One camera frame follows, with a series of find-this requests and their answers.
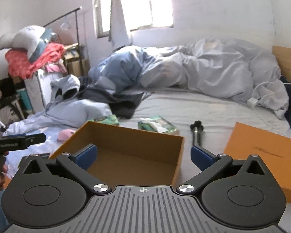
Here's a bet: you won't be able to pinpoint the person left hand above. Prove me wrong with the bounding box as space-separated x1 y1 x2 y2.
0 151 10 192

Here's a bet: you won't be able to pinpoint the pink computer mouse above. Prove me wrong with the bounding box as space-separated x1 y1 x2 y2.
57 129 76 142

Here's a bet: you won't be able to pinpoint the open orange cardboard box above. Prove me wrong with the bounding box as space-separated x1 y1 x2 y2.
51 122 184 188

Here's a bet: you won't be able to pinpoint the grey hooded jacket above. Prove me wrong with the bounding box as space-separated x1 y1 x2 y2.
3 75 112 136

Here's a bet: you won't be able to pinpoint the green tissue pack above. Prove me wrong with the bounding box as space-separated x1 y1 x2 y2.
91 115 120 126

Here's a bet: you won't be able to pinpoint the green white tissue packet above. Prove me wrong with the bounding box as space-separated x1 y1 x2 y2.
138 116 180 135

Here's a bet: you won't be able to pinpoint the white radiator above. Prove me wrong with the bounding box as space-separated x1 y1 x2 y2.
24 69 63 113

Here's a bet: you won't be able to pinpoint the orange box lid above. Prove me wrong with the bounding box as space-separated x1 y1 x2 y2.
224 123 291 203

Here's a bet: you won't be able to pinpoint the black clothing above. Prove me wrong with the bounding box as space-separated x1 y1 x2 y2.
78 76 146 119

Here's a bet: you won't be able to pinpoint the red clothes pile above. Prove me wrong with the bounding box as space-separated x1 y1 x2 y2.
4 42 66 80

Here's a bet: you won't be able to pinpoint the cardboard boxes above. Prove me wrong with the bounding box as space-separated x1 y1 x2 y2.
62 43 90 77

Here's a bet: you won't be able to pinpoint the grey blue duvet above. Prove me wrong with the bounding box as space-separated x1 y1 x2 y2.
88 37 289 118

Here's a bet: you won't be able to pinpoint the plush toy pillow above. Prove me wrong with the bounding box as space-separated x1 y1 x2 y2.
0 25 52 63

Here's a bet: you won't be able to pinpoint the wooden headboard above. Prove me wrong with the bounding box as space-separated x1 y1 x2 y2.
272 46 291 82

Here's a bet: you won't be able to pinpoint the white hanging curtain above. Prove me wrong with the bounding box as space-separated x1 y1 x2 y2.
108 0 132 51

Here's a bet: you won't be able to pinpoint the black clothes rack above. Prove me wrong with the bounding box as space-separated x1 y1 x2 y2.
43 6 88 78

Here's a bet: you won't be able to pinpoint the window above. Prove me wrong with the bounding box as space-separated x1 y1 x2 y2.
93 0 173 38

